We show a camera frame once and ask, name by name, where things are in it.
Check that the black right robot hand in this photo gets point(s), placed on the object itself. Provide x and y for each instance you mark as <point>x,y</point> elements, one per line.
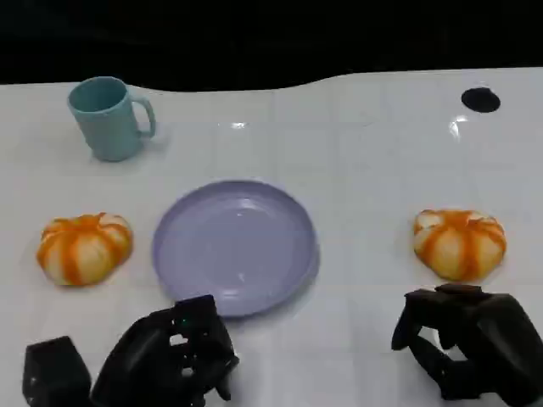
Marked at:
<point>500,339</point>

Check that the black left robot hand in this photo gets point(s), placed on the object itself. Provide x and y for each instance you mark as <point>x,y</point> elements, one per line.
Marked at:
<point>140,360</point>

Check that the orange and white bread roll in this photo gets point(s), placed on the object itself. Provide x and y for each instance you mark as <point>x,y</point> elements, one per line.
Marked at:
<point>460,243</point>
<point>82,250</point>

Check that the lilac plate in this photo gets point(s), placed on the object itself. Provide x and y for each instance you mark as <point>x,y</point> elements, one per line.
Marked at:
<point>237,250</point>

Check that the pale green mug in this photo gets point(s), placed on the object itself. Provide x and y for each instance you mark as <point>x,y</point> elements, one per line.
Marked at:
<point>108,123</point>

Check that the black round table grommet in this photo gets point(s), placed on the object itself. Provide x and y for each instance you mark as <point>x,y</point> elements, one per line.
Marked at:
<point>480,100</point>

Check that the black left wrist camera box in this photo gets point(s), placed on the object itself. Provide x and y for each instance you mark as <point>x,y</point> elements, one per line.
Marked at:
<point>55,373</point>

